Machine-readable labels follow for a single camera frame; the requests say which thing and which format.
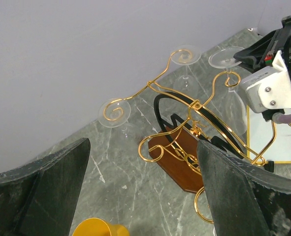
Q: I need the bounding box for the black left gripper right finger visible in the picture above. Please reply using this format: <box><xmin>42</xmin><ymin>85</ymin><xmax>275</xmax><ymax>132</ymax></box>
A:
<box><xmin>197</xmin><ymin>140</ymin><xmax>291</xmax><ymax>236</ymax></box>

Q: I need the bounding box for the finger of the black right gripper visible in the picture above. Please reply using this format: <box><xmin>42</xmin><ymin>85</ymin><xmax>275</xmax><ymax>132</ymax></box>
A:
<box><xmin>233</xmin><ymin>30</ymin><xmax>278</xmax><ymax>73</ymax></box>

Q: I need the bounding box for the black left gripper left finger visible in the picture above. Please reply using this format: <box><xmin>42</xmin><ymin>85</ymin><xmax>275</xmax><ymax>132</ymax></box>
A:
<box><xmin>0</xmin><ymin>138</ymin><xmax>90</xmax><ymax>236</ymax></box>

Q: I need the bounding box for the orange plastic goblet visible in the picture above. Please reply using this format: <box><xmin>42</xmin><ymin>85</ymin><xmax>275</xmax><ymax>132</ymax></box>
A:
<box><xmin>72</xmin><ymin>218</ymin><xmax>130</xmax><ymax>236</ymax></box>

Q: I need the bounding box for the clear wine glass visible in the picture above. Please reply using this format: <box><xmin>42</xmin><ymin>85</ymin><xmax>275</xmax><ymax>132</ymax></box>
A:
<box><xmin>208</xmin><ymin>46</ymin><xmax>247</xmax><ymax>136</ymax></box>
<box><xmin>97</xmin><ymin>98</ymin><xmax>135</xmax><ymax>143</ymax></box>
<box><xmin>171</xmin><ymin>44</ymin><xmax>201</xmax><ymax>97</ymax></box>

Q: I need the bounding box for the gold framed mirror tray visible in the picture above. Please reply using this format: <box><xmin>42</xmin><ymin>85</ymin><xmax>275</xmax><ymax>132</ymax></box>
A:
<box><xmin>247</xmin><ymin>108</ymin><xmax>291</xmax><ymax>164</ymax></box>

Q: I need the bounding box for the gold wire wine glass rack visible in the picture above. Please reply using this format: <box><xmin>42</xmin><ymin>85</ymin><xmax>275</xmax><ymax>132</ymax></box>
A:
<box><xmin>103</xmin><ymin>49</ymin><xmax>291</xmax><ymax>224</ymax></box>

